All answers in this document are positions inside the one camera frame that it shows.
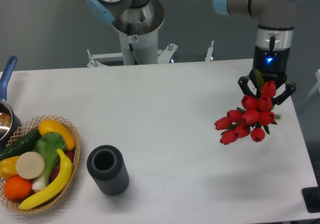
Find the beige round disc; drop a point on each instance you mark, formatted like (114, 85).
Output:
(30, 165)

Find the red tulip bouquet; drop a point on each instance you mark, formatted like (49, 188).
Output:
(253, 118)

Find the dark grey ribbed vase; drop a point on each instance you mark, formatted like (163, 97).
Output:
(106, 166)

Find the yellow bell pepper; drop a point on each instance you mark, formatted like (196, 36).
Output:
(8, 167)

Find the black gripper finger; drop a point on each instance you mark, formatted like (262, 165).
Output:
(290, 88)
(243, 83)

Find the white metal base frame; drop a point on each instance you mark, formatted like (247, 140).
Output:
(107, 57)

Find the purple red vegetable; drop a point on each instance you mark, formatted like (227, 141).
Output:
(70, 154)

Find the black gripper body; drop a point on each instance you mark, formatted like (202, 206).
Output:
(271, 64)

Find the woven wicker basket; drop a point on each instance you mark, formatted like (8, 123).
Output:
(23, 130)

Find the green white bok choy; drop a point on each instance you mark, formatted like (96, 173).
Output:
(46, 146)

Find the yellow banana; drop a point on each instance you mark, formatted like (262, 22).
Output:
(54, 188)

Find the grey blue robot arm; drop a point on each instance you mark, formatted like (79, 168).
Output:
(275, 26)

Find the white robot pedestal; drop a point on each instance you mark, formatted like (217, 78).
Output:
(138, 33)

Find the dark green cucumber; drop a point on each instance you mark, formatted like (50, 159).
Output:
(21, 145)

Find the black device at edge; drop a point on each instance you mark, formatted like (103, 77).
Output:
(311, 199)

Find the white frame at right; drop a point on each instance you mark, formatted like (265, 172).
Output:
(312, 94)

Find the blue handled saucepan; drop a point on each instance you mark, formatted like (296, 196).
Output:
(9, 121)

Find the orange fruit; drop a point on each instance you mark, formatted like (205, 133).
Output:
(17, 188)

